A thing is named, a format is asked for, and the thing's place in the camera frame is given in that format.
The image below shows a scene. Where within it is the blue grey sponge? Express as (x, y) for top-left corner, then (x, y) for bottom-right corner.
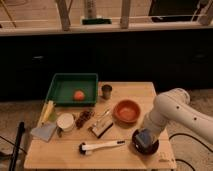
(136, 131), (151, 146)

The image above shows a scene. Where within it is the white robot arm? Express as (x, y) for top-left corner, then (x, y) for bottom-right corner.
(142, 88), (213, 144)

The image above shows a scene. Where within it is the orange bowl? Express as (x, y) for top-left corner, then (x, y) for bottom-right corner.
(113, 100), (141, 123)

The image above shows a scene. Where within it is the dark purple bowl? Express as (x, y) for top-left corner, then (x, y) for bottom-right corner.
(132, 129), (159, 155)

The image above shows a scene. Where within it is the small metal cup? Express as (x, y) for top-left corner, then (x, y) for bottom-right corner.
(101, 84), (112, 100)

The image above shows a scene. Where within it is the metal spoon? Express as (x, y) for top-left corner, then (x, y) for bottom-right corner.
(91, 109), (110, 127)

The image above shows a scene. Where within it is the orange ball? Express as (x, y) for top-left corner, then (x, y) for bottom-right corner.
(73, 90), (85, 101)

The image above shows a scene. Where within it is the brown textured toy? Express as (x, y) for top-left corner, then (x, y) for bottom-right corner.
(76, 110), (94, 129)

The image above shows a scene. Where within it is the green plastic tray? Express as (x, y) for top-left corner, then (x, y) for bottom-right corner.
(46, 73), (98, 107)

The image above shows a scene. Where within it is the white cup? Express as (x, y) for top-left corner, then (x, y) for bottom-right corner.
(57, 113), (75, 132)

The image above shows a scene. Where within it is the white dish brush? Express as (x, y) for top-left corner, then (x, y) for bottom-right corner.
(79, 140), (125, 155)

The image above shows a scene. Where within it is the green object on shelf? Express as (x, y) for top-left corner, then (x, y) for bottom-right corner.
(82, 18), (112, 25)

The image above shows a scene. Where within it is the grey cloth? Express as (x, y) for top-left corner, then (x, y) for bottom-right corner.
(31, 123), (57, 142)

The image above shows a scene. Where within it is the black pole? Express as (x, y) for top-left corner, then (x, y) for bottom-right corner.
(9, 122), (25, 171)

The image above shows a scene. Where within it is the black cable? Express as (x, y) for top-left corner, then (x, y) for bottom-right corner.
(169, 132), (213, 171)

